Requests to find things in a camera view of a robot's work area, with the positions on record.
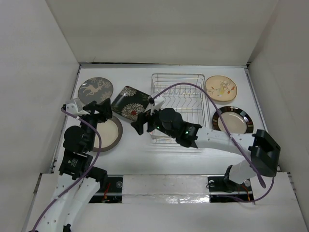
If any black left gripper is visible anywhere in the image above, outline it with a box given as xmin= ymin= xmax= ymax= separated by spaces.
xmin=78 ymin=97 xmax=112 ymax=149

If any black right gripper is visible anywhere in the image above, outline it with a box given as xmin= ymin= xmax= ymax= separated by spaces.
xmin=130 ymin=102 xmax=176 ymax=138

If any grey reindeer round plate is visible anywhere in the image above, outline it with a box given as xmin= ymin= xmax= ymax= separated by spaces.
xmin=78 ymin=77 xmax=113 ymax=104

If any black floral square plate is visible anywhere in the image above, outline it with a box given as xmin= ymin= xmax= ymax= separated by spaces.
xmin=111 ymin=86 xmax=149 ymax=121

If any beige leaf pattern plate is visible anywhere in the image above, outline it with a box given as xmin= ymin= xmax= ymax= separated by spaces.
xmin=205 ymin=75 xmax=238 ymax=102

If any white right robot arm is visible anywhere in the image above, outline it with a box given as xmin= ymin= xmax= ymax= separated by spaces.
xmin=131 ymin=108 xmax=281 ymax=190

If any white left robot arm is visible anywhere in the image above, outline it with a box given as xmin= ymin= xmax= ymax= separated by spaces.
xmin=32 ymin=99 xmax=112 ymax=232

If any cream plate brown rim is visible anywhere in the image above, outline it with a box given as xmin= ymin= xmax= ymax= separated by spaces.
xmin=92 ymin=116 xmax=123 ymax=152

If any cream plate black glossy rim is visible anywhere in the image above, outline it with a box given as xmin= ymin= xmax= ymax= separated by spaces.
xmin=219 ymin=106 xmax=254 ymax=134

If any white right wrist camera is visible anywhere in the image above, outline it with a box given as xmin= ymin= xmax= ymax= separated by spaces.
xmin=147 ymin=96 xmax=165 ymax=115

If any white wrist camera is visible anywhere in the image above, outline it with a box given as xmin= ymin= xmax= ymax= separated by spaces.
xmin=63 ymin=98 xmax=90 ymax=116
xmin=147 ymin=96 xmax=165 ymax=115

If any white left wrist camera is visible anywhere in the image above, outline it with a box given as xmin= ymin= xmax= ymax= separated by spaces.
xmin=63 ymin=98 xmax=90 ymax=116

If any steel wire dish rack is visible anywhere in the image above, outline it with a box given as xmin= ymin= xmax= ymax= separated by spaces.
xmin=149 ymin=73 xmax=211 ymax=144

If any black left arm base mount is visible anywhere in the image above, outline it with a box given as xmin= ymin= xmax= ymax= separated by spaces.
xmin=90 ymin=175 xmax=124 ymax=203

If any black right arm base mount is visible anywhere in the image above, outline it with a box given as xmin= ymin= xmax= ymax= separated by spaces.
xmin=206 ymin=175 xmax=254 ymax=203

